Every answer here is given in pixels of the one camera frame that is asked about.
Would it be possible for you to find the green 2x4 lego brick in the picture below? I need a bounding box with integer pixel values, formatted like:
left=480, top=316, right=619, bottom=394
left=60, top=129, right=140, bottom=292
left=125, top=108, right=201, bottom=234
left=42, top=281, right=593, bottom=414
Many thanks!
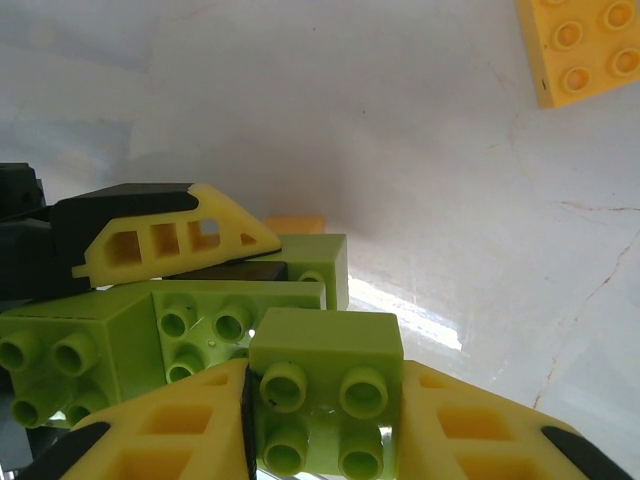
left=149, top=280, right=327, bottom=386
left=247, top=233, right=350, bottom=312

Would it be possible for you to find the orange 2x4 lego brick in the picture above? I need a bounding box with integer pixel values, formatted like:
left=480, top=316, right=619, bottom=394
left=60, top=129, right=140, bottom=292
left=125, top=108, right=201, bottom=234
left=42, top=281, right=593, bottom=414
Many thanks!
left=515, top=0, right=640, bottom=110

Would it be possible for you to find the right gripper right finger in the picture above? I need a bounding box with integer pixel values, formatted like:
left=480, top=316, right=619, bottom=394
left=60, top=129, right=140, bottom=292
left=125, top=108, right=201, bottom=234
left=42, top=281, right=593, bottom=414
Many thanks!
left=392, top=358, right=640, bottom=480

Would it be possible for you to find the green 2x2 lego brick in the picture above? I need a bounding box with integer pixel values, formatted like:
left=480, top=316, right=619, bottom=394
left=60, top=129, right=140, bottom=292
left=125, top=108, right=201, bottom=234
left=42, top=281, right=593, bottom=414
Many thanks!
left=0, top=288, right=169, bottom=431
left=248, top=307, right=405, bottom=476

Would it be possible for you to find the orange 2x2 lego brick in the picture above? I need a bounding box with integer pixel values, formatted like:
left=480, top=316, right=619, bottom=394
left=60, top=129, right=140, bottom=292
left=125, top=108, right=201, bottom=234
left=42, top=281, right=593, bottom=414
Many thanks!
left=263, top=215, right=327, bottom=236

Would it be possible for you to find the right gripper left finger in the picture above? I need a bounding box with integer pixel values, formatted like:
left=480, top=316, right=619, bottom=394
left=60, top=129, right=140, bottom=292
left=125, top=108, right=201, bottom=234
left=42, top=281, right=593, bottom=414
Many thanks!
left=27, top=357, right=259, bottom=480

